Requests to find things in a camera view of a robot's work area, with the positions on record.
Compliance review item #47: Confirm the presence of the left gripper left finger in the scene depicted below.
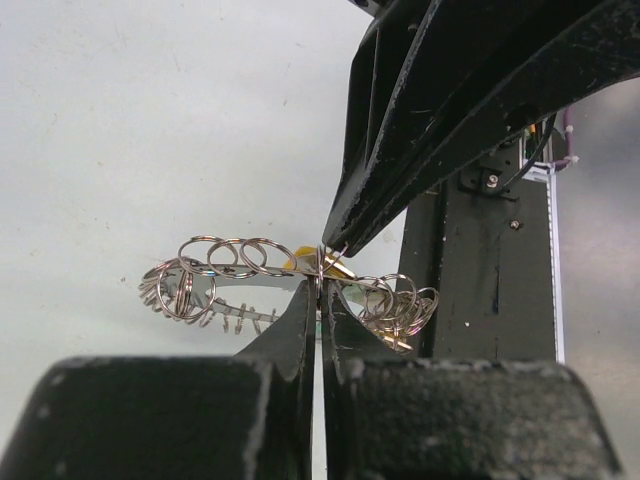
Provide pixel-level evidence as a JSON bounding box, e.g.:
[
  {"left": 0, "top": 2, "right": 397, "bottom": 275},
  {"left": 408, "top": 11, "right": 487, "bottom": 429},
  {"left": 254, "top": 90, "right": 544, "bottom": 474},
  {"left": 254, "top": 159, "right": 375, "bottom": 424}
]
[{"left": 1, "top": 280, "right": 316, "bottom": 479}]

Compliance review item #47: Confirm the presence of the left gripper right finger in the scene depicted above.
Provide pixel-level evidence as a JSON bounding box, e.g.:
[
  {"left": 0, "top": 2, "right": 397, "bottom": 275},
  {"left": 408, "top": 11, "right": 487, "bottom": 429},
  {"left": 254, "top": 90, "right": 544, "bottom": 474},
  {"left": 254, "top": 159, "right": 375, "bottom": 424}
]
[{"left": 321, "top": 282, "right": 623, "bottom": 479}]

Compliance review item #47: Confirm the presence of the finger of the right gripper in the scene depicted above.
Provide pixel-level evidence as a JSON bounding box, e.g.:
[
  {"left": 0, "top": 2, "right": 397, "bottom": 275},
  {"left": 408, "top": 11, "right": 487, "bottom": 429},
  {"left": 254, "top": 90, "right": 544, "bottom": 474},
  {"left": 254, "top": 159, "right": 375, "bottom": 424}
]
[
  {"left": 344, "top": 1, "right": 639, "bottom": 256},
  {"left": 322, "top": 1, "right": 440, "bottom": 245}
]

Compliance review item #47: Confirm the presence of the yellow tag key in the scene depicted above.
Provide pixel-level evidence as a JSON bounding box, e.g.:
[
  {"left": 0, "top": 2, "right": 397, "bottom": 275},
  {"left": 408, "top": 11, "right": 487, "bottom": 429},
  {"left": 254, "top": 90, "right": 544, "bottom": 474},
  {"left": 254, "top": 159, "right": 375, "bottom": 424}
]
[
  {"left": 283, "top": 246, "right": 357, "bottom": 280},
  {"left": 375, "top": 331, "right": 413, "bottom": 354}
]

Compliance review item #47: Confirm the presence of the green tag key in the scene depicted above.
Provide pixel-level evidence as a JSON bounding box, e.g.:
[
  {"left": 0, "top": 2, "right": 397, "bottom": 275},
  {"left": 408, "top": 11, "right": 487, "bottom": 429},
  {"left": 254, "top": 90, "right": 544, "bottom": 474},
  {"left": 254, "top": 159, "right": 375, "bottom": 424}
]
[{"left": 343, "top": 284, "right": 387, "bottom": 310}]

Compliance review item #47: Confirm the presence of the large metal keyring organizer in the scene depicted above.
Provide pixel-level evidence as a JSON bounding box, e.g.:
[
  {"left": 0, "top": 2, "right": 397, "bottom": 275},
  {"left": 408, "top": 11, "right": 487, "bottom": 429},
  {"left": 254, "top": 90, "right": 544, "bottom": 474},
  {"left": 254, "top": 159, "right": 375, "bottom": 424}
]
[{"left": 138, "top": 235, "right": 439, "bottom": 339}]

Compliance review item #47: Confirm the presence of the white slotted cable duct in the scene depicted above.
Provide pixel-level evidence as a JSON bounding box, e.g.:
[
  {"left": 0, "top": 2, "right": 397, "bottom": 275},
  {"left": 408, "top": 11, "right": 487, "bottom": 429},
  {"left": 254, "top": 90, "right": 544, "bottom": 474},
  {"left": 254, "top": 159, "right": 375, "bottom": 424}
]
[{"left": 524, "top": 140, "right": 566, "bottom": 364}]

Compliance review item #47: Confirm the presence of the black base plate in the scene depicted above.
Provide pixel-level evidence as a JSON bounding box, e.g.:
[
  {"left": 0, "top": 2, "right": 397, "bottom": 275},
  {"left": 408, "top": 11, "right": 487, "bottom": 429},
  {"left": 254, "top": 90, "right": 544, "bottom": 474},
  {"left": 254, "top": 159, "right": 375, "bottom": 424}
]
[{"left": 399, "top": 144, "right": 559, "bottom": 360}]

